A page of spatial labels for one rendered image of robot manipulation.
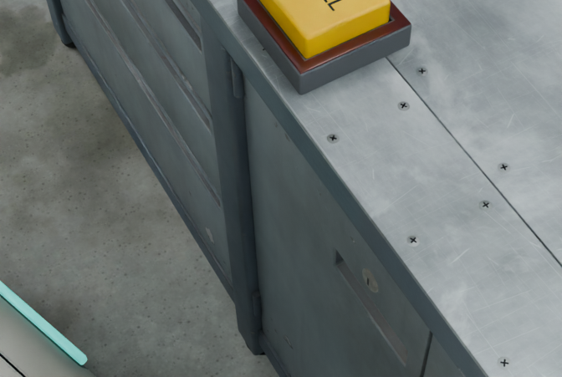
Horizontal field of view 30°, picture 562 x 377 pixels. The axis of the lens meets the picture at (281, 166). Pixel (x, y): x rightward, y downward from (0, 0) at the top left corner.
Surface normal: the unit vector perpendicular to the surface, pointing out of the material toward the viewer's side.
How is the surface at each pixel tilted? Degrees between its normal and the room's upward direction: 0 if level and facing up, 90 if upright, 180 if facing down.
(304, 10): 0
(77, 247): 0
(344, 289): 90
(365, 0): 0
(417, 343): 90
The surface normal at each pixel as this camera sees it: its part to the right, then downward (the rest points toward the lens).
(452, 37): -0.02, -0.58
